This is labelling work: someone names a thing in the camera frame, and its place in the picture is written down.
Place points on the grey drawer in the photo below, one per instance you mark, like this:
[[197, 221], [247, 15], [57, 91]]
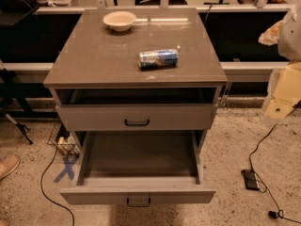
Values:
[[136, 117], [139, 168]]

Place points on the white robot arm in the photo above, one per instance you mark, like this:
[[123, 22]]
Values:
[[285, 84]]

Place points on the grey drawer cabinet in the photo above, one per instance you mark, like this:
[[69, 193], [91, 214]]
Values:
[[99, 66]]

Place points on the grey top drawer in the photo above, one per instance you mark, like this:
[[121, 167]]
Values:
[[136, 117]]

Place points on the blue silver drink can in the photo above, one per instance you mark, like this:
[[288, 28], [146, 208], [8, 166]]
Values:
[[157, 58]]

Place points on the white bowl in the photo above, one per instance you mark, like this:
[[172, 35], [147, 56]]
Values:
[[119, 21]]

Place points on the blue tape cross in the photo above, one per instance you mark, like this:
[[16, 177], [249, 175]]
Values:
[[68, 168]]

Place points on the black power adapter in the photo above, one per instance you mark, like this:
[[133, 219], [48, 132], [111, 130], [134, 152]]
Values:
[[250, 179]]

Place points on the black tripod stand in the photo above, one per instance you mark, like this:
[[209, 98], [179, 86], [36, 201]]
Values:
[[11, 115]]

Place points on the tan shoe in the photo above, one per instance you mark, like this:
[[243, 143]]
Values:
[[8, 165]]

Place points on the black chair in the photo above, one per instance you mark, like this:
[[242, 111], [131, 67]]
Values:
[[13, 11]]

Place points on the wire basket with items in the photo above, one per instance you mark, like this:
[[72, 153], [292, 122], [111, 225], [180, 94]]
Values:
[[63, 140]]

